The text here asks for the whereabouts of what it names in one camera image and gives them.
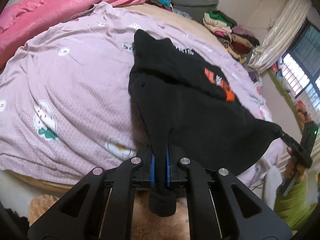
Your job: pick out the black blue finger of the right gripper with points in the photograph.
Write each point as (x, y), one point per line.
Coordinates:
(291, 143)

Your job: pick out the green windowsill ledge cover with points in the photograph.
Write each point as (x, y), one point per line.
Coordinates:
(281, 86)

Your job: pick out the pile of mixed folded clothes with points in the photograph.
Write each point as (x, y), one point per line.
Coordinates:
(236, 39)

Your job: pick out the black garment with orange cuffs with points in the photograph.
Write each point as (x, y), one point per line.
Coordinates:
(187, 102)

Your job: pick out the person's right hand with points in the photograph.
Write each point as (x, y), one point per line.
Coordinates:
(290, 169)

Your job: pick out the lilac strawberry print bed sheet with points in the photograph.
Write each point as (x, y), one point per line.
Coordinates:
(94, 89)

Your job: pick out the green sleeve forearm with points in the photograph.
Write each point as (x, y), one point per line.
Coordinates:
(292, 209)

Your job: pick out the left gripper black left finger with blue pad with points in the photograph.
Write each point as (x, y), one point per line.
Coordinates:
(100, 205)

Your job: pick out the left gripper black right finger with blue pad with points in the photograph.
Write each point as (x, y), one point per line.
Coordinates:
(219, 205)

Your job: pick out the beige mattress pad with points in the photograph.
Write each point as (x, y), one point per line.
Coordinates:
(65, 106)

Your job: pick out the window with dark frame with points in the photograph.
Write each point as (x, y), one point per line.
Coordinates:
(299, 65)

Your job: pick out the cream satin curtain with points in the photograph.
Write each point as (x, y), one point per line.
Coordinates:
(279, 38)

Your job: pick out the pink plush blanket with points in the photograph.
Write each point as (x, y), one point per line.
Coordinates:
(28, 18)

